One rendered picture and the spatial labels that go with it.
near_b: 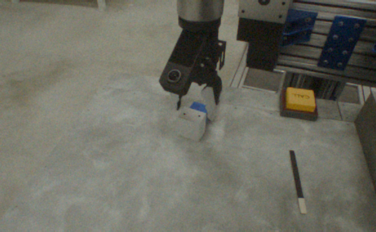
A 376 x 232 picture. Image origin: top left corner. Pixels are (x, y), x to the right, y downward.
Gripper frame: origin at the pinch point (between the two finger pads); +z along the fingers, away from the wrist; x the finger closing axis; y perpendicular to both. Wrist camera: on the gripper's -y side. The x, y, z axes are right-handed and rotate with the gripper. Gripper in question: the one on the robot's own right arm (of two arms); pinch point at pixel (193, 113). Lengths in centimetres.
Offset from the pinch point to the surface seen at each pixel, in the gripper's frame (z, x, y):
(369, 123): 0.3, -33.5, 12.8
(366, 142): 3.2, -34.0, 10.2
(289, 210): 5.3, -22.8, -10.1
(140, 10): 86, 162, 217
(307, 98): 1.6, -21.0, 17.6
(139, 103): 5.3, 15.7, 3.1
